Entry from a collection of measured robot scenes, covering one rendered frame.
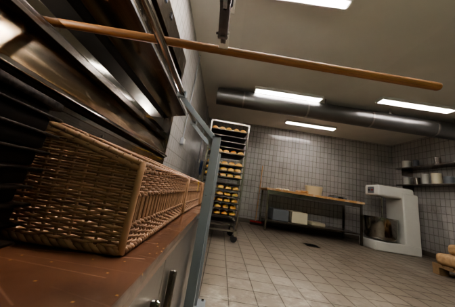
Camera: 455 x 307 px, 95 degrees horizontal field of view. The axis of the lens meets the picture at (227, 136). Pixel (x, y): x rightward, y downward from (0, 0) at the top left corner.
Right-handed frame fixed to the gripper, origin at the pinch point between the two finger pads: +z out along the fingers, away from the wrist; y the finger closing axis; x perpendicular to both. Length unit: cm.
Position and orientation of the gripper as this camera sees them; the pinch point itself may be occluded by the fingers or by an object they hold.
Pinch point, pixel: (226, 26)
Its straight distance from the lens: 73.3
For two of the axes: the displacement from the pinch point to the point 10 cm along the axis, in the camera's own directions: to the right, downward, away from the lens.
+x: 9.9, 1.6, 0.1
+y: -1.5, 9.6, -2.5
